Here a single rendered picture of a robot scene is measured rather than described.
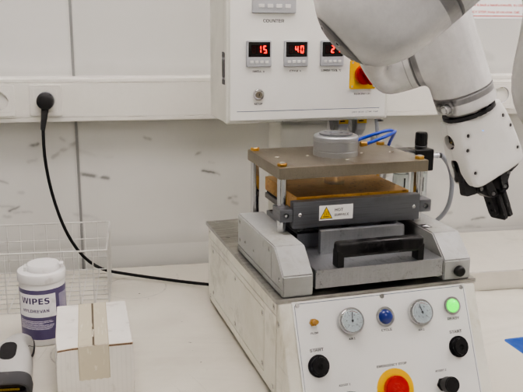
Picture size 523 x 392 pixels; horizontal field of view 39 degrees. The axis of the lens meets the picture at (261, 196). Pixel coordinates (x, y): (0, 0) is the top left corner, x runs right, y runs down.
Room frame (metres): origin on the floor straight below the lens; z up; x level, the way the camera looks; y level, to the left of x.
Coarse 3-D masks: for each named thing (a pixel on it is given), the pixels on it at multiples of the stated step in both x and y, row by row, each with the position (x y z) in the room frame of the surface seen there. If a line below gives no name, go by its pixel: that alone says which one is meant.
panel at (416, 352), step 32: (448, 288) 1.13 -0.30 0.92; (320, 320) 1.05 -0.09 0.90; (448, 320) 1.10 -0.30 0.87; (320, 352) 1.03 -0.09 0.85; (352, 352) 1.04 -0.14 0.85; (384, 352) 1.05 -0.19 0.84; (416, 352) 1.07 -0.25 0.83; (448, 352) 1.08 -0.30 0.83; (320, 384) 1.01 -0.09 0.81; (352, 384) 1.02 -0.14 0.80; (416, 384) 1.05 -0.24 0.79; (480, 384) 1.07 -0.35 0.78
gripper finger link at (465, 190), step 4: (460, 172) 1.03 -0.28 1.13; (460, 176) 1.03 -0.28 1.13; (460, 180) 1.03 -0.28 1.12; (464, 180) 1.02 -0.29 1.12; (460, 184) 1.03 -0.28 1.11; (464, 184) 1.02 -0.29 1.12; (468, 184) 1.02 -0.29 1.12; (460, 188) 1.03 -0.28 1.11; (464, 188) 1.02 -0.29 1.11; (468, 188) 1.02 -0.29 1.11; (472, 188) 1.03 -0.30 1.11; (460, 192) 1.03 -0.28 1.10; (464, 192) 1.02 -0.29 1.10; (468, 192) 1.02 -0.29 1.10; (472, 192) 1.03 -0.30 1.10; (476, 192) 1.03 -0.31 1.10; (468, 196) 1.02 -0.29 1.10
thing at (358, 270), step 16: (384, 224) 1.19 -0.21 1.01; (400, 224) 1.19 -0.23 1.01; (320, 240) 1.14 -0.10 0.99; (336, 240) 1.15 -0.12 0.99; (320, 256) 1.13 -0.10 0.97; (368, 256) 1.14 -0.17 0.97; (384, 256) 1.14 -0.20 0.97; (400, 256) 1.14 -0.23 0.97; (432, 256) 1.14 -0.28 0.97; (320, 272) 1.07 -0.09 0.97; (336, 272) 1.07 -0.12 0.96; (352, 272) 1.08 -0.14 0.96; (368, 272) 1.09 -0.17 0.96; (384, 272) 1.10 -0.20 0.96; (400, 272) 1.11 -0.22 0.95; (416, 272) 1.12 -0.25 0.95; (432, 272) 1.13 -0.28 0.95; (320, 288) 1.07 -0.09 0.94
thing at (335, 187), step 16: (272, 176) 1.33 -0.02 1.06; (352, 176) 1.34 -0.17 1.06; (368, 176) 1.34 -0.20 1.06; (272, 192) 1.29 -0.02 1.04; (288, 192) 1.21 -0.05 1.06; (304, 192) 1.21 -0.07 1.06; (320, 192) 1.21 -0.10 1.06; (336, 192) 1.21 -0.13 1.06; (352, 192) 1.21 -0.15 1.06; (368, 192) 1.21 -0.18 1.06; (384, 192) 1.22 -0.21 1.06; (400, 192) 1.23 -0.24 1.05
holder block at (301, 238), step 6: (270, 210) 1.32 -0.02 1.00; (270, 216) 1.31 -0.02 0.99; (396, 222) 1.25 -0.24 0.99; (288, 228) 1.21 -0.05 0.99; (294, 234) 1.19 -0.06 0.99; (300, 234) 1.18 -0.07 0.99; (306, 234) 1.18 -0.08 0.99; (312, 234) 1.18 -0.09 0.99; (300, 240) 1.18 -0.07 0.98; (306, 240) 1.18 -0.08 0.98; (312, 240) 1.18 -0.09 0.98; (306, 246) 1.18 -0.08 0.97; (312, 246) 1.18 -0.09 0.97
